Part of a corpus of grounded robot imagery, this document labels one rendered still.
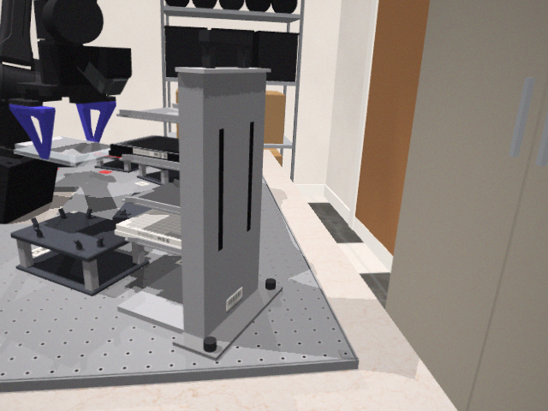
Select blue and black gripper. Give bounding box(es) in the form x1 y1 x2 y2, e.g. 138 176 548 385
9 39 116 159

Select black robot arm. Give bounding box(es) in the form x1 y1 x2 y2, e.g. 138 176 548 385
0 0 132 158

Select black cylinder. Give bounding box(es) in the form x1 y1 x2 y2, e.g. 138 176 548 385
204 337 217 353
265 278 276 290

